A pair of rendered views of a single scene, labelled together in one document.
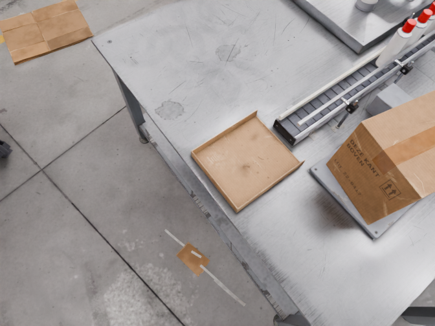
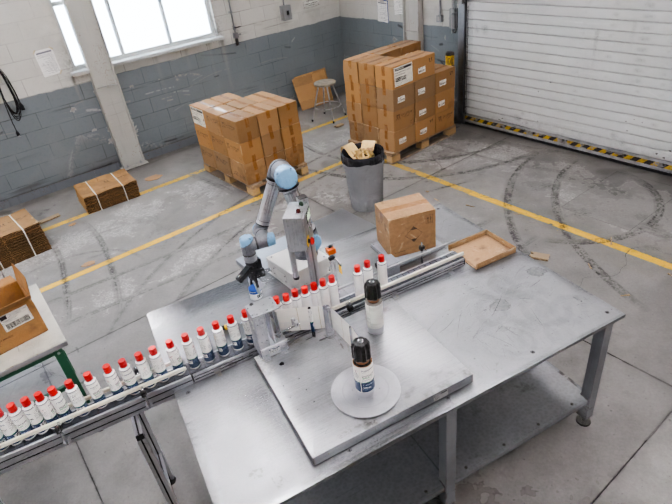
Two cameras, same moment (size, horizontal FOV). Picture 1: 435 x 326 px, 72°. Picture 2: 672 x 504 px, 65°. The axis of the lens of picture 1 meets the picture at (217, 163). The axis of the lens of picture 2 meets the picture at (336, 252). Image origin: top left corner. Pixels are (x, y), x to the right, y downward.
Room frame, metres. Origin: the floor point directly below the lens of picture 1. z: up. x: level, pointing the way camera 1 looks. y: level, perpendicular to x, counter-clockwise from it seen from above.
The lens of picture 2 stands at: (3.25, -0.17, 2.67)
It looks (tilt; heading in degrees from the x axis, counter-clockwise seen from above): 33 degrees down; 197
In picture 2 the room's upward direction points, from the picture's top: 8 degrees counter-clockwise
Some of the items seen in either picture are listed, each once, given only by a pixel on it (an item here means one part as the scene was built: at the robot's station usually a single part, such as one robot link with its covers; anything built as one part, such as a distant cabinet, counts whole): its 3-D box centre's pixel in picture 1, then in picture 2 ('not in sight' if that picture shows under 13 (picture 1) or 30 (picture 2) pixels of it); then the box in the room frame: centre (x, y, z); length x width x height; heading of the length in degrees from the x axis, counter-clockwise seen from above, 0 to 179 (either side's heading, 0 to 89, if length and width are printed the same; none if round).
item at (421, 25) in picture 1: (410, 35); (368, 276); (0.99, -0.70, 0.98); 0.05 x 0.05 x 0.20
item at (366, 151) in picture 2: not in sight; (364, 158); (-1.68, -1.25, 0.50); 0.42 x 0.41 x 0.28; 141
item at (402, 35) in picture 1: (395, 44); (382, 270); (0.93, -0.63, 0.98); 0.05 x 0.05 x 0.20
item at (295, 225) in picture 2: not in sight; (298, 226); (1.13, -1.00, 1.38); 0.17 x 0.10 x 0.19; 6
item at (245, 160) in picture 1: (247, 158); (481, 248); (0.48, -0.10, 0.85); 0.30 x 0.26 x 0.04; 131
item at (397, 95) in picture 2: not in sight; (400, 99); (-3.33, -1.08, 0.57); 1.20 x 0.85 x 1.14; 143
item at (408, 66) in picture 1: (395, 73); not in sight; (0.86, -0.66, 0.91); 0.07 x 0.03 x 0.16; 41
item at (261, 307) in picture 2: not in sight; (261, 307); (1.48, -1.12, 1.14); 0.14 x 0.11 x 0.01; 131
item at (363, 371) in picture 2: not in sight; (362, 365); (1.70, -0.60, 1.04); 0.09 x 0.09 x 0.29
